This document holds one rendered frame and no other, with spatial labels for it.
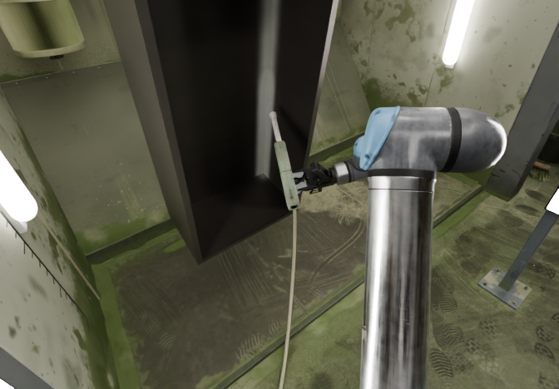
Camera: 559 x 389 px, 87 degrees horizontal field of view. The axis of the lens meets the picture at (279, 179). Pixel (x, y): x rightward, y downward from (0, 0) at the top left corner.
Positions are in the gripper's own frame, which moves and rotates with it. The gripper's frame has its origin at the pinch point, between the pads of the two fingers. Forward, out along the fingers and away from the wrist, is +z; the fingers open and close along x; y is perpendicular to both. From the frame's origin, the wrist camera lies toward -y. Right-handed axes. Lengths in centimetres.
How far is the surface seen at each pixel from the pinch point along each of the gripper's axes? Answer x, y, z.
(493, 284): -48, 87, -103
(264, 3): 59, -39, -8
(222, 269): -6, 79, 50
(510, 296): -55, 84, -107
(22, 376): -51, -32, 69
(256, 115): 46.6, 7.5, 6.2
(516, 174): 19, 100, -165
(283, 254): -3, 86, 11
